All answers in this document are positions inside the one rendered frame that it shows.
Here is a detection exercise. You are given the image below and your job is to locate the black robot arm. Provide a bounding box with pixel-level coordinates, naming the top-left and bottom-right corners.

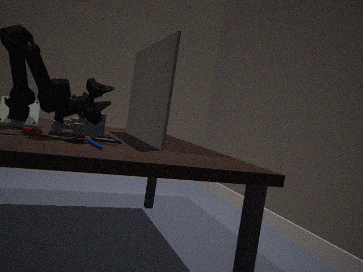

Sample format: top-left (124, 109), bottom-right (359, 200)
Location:
top-left (0, 24), bottom-right (102, 125)

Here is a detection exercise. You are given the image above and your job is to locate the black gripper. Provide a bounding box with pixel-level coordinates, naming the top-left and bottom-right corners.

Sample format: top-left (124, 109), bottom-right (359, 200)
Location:
top-left (72, 78), bottom-right (115, 116)

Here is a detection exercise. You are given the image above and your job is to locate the orange-handled screwdriver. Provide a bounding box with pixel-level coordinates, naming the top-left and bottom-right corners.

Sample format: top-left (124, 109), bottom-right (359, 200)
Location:
top-left (22, 127), bottom-right (57, 138)

